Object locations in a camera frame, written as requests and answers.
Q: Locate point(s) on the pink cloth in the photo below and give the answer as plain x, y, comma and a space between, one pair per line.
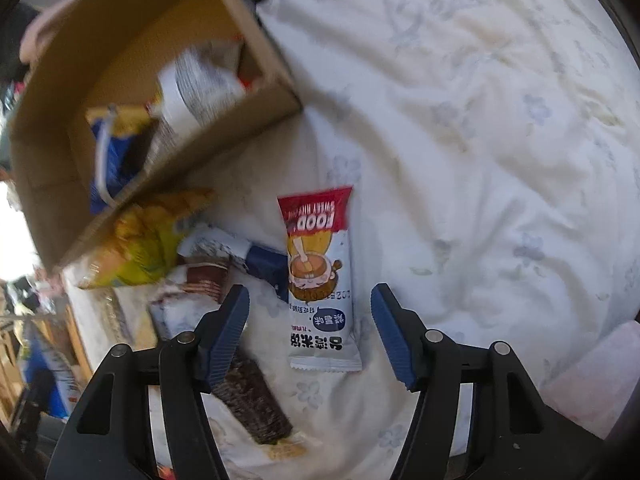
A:
42, 30

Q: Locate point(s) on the white grey-print snack packet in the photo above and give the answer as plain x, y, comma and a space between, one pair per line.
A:
200, 90

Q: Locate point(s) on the pale pink pillow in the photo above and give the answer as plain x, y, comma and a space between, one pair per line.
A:
595, 385

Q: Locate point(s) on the brown cardboard box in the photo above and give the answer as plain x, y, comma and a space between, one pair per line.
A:
270, 60

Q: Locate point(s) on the blue yellow snack packet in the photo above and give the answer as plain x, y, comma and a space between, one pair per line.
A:
120, 160

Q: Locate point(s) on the white clear snack packet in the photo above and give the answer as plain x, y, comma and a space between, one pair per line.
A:
175, 315

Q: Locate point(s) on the dark brown snack bar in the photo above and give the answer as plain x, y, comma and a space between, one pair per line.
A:
255, 400

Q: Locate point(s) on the white floral bedsheet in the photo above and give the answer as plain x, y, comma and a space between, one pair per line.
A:
450, 160

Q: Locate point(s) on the brown white snack packet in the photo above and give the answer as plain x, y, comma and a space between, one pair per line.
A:
205, 275

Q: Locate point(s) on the yellow snack bag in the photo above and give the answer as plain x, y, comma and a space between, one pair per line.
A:
135, 245

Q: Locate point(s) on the white red-end snack packet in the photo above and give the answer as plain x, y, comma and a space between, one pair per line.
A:
320, 260

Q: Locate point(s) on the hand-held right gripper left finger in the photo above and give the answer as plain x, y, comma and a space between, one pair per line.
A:
227, 340

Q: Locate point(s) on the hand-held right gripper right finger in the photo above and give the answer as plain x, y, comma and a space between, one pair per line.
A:
395, 340

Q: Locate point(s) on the dark blue white snack packet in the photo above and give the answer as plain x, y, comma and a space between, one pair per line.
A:
265, 260

